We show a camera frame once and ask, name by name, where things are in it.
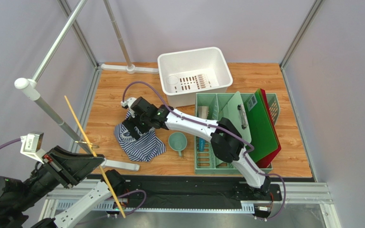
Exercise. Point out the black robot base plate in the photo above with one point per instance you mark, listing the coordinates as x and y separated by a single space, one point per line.
199 192

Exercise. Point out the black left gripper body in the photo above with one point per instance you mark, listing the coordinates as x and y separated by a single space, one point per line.
53 165

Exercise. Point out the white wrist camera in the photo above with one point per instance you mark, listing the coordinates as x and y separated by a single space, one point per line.
128 102
31 143

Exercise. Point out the teal plastic cup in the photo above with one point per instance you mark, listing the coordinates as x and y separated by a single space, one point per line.
177 142

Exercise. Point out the red cutting board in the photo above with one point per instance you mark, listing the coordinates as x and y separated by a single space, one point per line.
273 110

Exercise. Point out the yellow velvet hanger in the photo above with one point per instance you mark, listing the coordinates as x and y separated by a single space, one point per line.
90 149

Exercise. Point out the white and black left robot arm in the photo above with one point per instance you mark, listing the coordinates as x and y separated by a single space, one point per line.
17 196

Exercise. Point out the light green cutting board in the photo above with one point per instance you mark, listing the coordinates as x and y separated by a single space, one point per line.
231 106

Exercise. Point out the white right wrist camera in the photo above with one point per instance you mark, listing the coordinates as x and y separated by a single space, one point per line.
128 102

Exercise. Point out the metal cup in rack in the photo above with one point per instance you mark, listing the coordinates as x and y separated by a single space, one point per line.
202 112

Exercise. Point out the white plastic tub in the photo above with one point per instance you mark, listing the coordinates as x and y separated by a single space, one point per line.
183 74

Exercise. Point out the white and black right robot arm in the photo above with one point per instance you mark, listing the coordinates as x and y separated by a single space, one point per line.
226 141

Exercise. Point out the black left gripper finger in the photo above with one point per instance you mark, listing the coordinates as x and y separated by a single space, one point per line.
78 168
63 155

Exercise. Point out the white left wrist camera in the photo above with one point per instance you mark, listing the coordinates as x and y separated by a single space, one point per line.
31 143

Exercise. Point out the blue white striped tank top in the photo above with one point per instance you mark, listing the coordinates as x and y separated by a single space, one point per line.
144 149

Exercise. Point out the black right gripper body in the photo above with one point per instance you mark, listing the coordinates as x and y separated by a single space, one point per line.
135 123

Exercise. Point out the blue white small box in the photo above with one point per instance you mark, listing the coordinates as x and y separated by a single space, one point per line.
201 144

